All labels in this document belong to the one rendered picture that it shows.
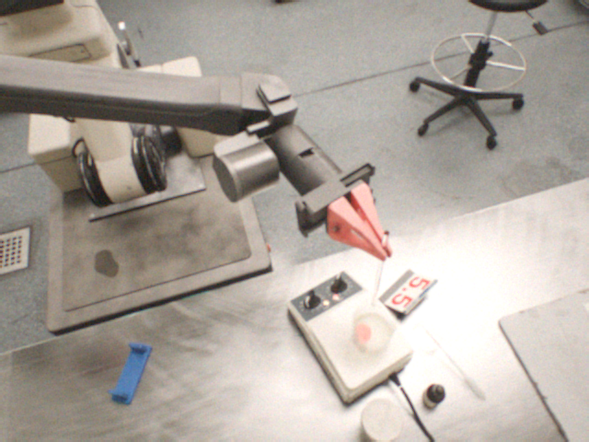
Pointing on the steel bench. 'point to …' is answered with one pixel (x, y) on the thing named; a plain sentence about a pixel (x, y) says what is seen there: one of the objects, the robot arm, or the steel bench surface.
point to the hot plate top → (353, 375)
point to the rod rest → (132, 373)
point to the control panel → (326, 296)
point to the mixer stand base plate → (556, 357)
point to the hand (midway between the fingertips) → (383, 251)
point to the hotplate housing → (331, 364)
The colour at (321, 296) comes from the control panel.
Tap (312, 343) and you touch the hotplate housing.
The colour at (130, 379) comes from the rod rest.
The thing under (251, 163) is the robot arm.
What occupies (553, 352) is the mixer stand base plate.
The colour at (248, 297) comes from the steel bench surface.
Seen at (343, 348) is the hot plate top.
